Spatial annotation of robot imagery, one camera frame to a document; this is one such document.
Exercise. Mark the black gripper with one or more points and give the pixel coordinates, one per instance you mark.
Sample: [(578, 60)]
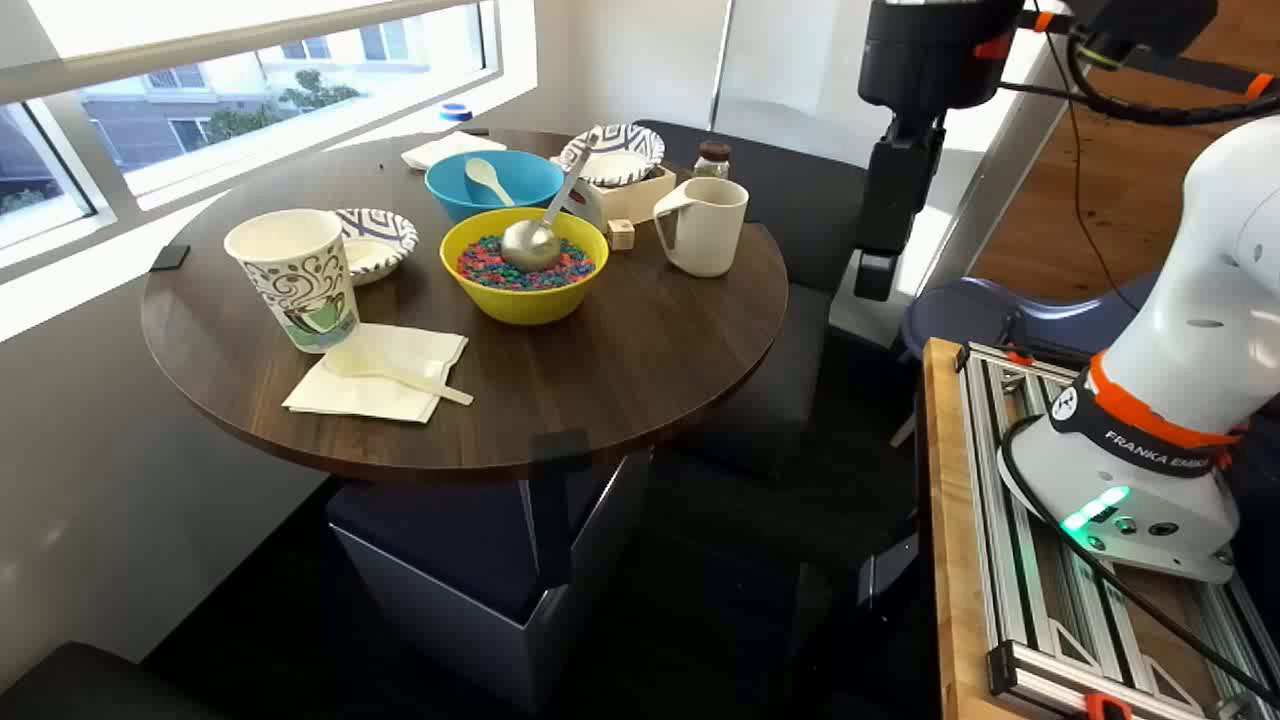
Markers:
[(916, 58)]

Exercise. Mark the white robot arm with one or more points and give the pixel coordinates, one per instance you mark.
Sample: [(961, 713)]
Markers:
[(1126, 461)]

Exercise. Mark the patterned paper plate left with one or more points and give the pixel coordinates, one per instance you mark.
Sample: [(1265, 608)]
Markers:
[(374, 243)]

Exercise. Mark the grey table pedestal box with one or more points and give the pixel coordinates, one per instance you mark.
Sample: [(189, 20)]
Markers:
[(452, 571)]

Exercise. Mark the yellow bowl with colourful cereal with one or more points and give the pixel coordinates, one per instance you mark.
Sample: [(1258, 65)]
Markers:
[(471, 254)]

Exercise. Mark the white paper napkin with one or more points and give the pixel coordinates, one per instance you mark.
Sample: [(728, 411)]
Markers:
[(383, 372)]

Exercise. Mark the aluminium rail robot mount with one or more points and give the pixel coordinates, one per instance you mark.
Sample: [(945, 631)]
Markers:
[(1063, 632)]

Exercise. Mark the small wooden cube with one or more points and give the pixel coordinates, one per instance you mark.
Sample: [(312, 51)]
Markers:
[(620, 232)]

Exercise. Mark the round dark wooden table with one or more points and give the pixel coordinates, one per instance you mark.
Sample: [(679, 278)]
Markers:
[(642, 356)]

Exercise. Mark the white napkin at back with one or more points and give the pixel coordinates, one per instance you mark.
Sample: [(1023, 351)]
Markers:
[(439, 151)]

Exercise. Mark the patterned paper cup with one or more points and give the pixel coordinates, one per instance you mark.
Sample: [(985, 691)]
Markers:
[(299, 266)]

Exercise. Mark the wooden bench top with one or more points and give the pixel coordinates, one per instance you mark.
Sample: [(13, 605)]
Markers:
[(961, 647)]

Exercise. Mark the white plastic spoon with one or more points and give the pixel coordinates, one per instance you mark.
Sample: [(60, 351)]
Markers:
[(483, 174)]

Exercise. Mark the small spice jar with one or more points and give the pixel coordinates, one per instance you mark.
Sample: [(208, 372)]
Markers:
[(715, 159)]

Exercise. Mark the dark cushioned seat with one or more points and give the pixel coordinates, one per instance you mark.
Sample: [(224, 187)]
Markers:
[(808, 205)]

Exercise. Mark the small black device on sill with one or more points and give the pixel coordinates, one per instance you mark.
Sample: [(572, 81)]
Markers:
[(169, 258)]

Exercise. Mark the white ceramic mug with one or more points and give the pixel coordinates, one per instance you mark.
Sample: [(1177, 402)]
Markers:
[(703, 227)]

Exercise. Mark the blue bowl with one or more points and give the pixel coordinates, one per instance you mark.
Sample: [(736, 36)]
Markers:
[(525, 178)]

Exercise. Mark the wooden box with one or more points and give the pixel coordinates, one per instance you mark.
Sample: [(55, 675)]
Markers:
[(628, 201)]

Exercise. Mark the metal ladle spoon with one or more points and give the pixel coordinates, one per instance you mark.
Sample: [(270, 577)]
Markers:
[(532, 243)]

